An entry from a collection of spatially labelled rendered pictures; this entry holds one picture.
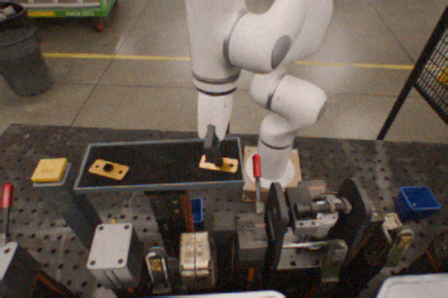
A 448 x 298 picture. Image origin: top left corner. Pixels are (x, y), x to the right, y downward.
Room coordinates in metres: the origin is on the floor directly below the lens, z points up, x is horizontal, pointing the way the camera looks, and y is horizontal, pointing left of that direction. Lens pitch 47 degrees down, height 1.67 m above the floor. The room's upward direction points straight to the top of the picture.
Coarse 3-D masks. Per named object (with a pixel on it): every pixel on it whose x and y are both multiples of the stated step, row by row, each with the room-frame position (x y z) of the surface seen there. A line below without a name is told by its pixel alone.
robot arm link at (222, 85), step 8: (192, 72) 0.42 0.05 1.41; (240, 72) 0.43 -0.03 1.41; (192, 80) 0.43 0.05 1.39; (200, 80) 0.41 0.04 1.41; (208, 80) 0.40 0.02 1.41; (216, 80) 0.40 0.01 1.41; (224, 80) 0.40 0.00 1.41; (232, 80) 0.41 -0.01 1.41; (240, 80) 0.43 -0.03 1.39; (200, 88) 0.41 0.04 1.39; (208, 88) 0.40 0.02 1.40; (216, 88) 0.40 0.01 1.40; (224, 88) 0.40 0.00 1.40; (232, 88) 0.41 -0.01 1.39
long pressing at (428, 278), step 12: (396, 276) 0.24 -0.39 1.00; (408, 276) 0.24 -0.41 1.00; (420, 276) 0.24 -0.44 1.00; (432, 276) 0.24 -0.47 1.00; (444, 276) 0.24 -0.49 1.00; (384, 288) 0.22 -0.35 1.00; (396, 288) 0.22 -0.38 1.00; (408, 288) 0.22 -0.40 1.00; (420, 288) 0.22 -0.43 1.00; (432, 288) 0.22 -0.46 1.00; (444, 288) 0.22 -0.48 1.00
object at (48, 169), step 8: (40, 160) 0.45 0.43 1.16; (48, 160) 0.45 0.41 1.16; (56, 160) 0.45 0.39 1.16; (64, 160) 0.45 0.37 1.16; (40, 168) 0.43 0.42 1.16; (48, 168) 0.43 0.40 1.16; (56, 168) 0.43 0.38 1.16; (64, 168) 0.44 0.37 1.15; (40, 176) 0.40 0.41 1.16; (48, 176) 0.40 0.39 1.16; (56, 176) 0.40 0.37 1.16
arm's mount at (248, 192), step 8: (248, 152) 0.83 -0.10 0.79; (296, 152) 0.83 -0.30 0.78; (296, 160) 0.79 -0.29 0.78; (296, 168) 0.74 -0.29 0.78; (296, 176) 0.71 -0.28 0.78; (248, 184) 0.66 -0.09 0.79; (288, 184) 0.67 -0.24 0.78; (296, 184) 0.67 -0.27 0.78; (248, 192) 0.64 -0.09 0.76; (264, 192) 0.64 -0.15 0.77; (248, 200) 0.64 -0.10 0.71; (264, 200) 0.64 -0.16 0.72
